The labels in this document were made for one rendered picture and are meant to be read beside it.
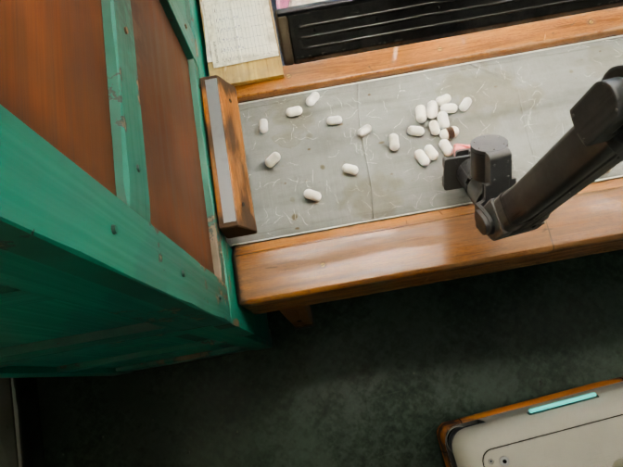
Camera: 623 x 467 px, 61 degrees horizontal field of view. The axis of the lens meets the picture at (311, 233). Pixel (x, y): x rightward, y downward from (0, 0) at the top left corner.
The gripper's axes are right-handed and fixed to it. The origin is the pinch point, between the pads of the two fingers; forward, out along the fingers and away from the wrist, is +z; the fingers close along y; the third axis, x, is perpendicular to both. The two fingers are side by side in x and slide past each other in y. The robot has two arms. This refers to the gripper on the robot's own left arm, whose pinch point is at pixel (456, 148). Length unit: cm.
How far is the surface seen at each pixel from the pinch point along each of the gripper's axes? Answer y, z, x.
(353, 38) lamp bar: 20.0, -14.6, -28.4
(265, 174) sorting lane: 37.7, 2.3, 0.1
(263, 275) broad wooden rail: 40.5, -15.3, 11.2
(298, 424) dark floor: 45, 7, 91
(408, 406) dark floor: 10, 8, 91
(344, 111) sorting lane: 20.0, 10.9, -6.7
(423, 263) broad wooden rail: 11.2, -17.1, 12.9
